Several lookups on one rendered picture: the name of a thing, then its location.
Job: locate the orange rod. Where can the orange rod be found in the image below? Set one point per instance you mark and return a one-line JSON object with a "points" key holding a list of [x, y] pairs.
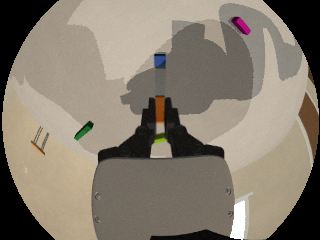
{"points": [[160, 101]]}

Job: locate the grey rod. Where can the grey rod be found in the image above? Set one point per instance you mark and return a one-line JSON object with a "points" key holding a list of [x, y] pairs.
{"points": [[160, 80]]}

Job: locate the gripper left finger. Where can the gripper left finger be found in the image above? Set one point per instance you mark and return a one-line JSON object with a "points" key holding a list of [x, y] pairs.
{"points": [[137, 145]]}

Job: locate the small blue cube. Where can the small blue cube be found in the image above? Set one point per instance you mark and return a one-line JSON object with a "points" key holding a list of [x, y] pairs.
{"points": [[159, 60]]}

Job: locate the small magenta rod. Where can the small magenta rod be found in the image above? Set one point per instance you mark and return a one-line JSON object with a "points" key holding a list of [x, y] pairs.
{"points": [[240, 24]]}

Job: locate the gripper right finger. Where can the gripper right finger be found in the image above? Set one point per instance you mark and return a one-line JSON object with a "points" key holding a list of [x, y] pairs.
{"points": [[185, 144]]}

